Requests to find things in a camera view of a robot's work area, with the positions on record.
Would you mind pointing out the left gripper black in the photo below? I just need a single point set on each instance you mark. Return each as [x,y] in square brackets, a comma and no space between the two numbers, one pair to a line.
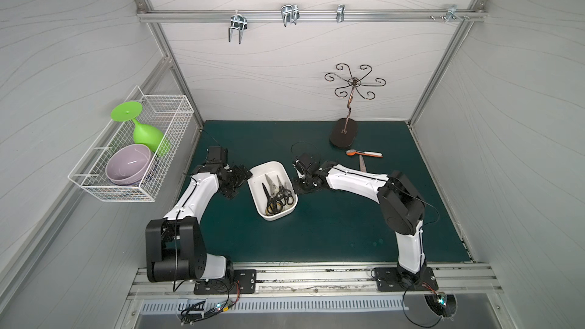
[235,180]

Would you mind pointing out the metal double hook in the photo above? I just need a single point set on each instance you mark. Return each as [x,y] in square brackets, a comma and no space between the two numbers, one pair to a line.
[237,25]
[290,14]

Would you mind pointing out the small metal hook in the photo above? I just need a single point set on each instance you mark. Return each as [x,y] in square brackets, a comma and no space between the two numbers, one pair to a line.
[340,12]

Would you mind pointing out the purple bowl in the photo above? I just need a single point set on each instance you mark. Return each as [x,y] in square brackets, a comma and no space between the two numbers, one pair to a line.
[129,165]

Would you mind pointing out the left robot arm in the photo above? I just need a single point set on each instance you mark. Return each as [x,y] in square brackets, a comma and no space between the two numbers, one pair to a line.
[175,248]

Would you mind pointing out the orange white spoon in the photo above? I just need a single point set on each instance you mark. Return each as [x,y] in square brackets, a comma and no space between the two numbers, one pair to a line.
[353,152]

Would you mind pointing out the small black handled scissors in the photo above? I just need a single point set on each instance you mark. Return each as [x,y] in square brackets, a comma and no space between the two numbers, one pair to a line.
[286,195]

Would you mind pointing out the metal double hook middle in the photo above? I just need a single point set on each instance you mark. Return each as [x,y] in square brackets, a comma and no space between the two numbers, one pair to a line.
[290,14]

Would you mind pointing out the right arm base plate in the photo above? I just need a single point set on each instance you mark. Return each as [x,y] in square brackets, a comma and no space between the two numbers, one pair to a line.
[397,279]

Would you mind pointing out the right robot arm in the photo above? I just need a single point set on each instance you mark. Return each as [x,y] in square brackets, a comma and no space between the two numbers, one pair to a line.
[401,205]

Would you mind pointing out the green table mat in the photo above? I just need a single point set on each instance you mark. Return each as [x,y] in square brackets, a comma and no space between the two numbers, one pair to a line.
[327,225]

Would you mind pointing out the metal double hook left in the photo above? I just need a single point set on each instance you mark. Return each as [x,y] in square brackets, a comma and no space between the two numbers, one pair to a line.
[237,25]

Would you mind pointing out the metal bracket hook right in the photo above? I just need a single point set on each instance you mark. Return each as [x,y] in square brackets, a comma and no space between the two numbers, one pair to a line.
[451,16]

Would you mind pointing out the white wire basket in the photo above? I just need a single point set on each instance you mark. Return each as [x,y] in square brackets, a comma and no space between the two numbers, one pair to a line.
[170,113]

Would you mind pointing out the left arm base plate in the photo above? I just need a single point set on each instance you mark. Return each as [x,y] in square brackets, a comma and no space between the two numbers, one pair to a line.
[238,281]

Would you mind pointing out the white vented cable duct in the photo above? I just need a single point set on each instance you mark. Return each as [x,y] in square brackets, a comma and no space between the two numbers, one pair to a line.
[327,304]

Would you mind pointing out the cream kitchen shears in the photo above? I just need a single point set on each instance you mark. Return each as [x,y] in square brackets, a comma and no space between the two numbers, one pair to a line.
[272,186]

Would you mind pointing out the green plastic goblet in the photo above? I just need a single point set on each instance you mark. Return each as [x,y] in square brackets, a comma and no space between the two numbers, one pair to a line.
[144,134]

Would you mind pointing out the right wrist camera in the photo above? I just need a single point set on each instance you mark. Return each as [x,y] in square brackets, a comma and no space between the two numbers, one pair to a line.
[306,164]

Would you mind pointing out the brown metal hook stand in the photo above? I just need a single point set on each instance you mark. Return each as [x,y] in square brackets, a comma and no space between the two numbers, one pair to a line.
[346,129]

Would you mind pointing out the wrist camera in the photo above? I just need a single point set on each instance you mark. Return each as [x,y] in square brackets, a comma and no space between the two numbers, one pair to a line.
[306,164]
[217,155]

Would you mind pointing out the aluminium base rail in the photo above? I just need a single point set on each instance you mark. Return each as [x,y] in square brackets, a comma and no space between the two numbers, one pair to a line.
[280,279]

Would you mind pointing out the grey pink handled scissors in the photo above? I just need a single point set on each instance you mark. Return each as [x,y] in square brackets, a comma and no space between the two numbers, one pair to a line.
[363,167]

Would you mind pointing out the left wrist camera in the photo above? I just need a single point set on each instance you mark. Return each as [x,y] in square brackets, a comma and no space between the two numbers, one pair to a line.
[217,155]

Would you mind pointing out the white plastic storage box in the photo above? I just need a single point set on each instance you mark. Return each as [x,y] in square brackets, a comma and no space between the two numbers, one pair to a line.
[273,169]

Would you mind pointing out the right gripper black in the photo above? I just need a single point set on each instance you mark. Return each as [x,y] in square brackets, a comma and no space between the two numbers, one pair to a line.
[305,178]

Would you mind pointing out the aluminium top rail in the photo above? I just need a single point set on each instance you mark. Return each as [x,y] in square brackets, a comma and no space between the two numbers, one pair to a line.
[306,16]

